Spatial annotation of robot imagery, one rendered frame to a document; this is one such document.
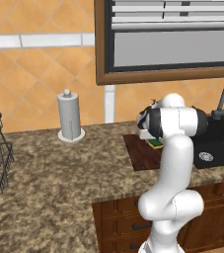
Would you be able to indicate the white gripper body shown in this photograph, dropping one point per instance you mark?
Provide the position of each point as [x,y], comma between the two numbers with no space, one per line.
[145,134]

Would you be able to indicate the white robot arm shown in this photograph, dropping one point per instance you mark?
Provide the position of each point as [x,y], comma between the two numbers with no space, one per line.
[176,164]

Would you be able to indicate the green and yellow sponge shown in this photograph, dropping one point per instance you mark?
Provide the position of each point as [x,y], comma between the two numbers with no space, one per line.
[155,143]

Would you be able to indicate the dark brown cutting board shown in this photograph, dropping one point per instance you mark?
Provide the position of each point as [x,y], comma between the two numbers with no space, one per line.
[143,154]

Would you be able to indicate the brown drawer front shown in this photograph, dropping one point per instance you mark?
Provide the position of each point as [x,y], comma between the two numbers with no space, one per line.
[125,204]
[123,245]
[125,224]

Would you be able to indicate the black sink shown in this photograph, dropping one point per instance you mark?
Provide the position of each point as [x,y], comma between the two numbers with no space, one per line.
[218,145]

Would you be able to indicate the white paper towel holder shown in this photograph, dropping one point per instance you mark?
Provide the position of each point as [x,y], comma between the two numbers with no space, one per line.
[68,115]

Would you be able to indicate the brown framed window with blinds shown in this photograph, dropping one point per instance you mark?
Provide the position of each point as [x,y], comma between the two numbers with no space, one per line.
[169,42]

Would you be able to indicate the brown cupboard door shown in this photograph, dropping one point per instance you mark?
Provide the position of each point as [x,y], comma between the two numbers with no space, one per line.
[212,227]

